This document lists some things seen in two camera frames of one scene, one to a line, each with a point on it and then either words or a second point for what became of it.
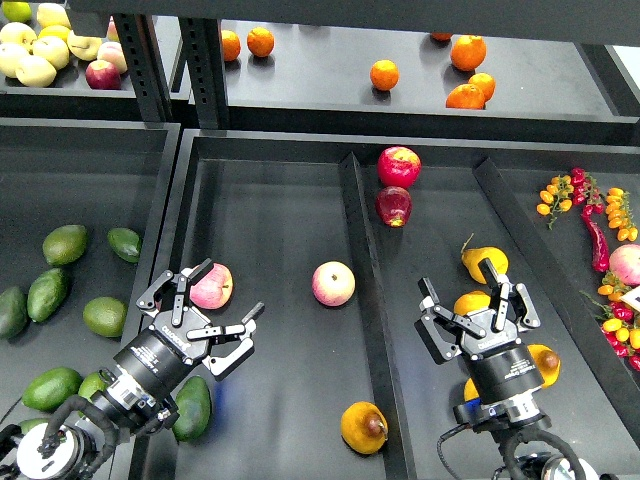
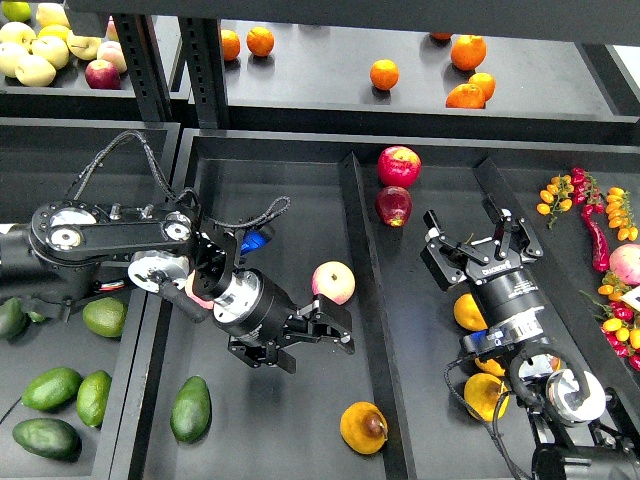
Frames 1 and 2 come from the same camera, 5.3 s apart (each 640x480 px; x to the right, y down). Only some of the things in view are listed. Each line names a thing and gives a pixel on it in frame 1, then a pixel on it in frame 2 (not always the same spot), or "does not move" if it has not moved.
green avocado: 193,403 does not move
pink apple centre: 333,283 does not move
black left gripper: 156,360 -> 249,304
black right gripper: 500,363 -> 504,288
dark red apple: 394,205 does not move
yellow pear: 364,428 does not move
